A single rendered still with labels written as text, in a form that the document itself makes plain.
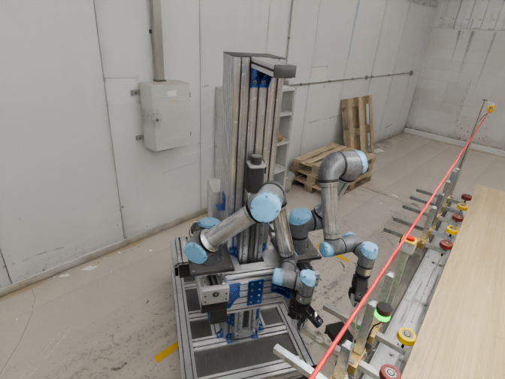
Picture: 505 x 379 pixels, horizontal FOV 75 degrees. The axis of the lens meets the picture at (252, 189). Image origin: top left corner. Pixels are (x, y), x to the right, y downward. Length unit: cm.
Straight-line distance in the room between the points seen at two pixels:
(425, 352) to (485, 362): 25
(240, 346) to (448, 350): 126
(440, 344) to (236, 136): 136
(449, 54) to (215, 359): 812
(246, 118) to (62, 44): 176
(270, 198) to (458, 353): 111
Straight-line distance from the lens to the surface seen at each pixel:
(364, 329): 160
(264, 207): 130
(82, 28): 306
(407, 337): 182
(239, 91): 161
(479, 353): 194
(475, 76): 896
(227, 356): 242
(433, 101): 918
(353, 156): 158
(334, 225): 156
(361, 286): 168
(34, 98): 299
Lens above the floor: 214
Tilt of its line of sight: 26 degrees down
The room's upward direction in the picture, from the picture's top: 4 degrees clockwise
